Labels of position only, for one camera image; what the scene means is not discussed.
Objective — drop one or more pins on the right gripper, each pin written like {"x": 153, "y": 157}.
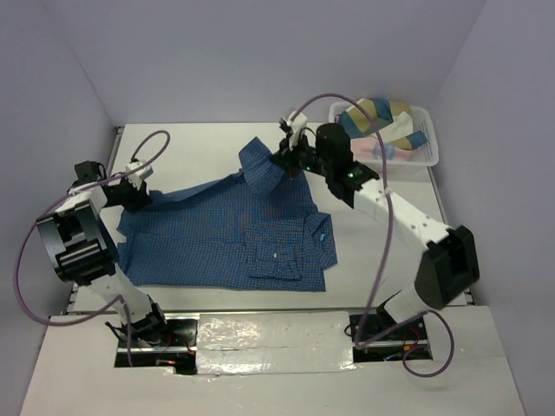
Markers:
{"x": 285, "y": 157}

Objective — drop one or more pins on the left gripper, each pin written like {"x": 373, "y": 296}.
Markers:
{"x": 140, "y": 198}

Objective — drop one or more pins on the blue checked long sleeve shirt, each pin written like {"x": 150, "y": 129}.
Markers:
{"x": 255, "y": 229}

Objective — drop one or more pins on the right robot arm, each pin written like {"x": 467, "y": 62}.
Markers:
{"x": 449, "y": 263}

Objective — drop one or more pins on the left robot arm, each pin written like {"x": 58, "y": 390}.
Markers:
{"x": 83, "y": 252}

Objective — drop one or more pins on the pink shirt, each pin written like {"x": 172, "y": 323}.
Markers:
{"x": 368, "y": 148}

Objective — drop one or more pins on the teal tan patterned shirt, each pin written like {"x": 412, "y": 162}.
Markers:
{"x": 392, "y": 119}

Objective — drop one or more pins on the white plastic laundry basket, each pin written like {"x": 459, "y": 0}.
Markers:
{"x": 424, "y": 157}

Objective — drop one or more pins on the silver foil tape panel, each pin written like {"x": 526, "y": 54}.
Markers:
{"x": 273, "y": 343}

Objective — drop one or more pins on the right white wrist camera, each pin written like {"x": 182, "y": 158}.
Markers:
{"x": 294, "y": 125}

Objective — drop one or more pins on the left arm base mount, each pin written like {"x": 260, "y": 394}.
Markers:
{"x": 176, "y": 350}

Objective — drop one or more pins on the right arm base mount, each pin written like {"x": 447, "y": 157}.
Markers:
{"x": 412, "y": 337}

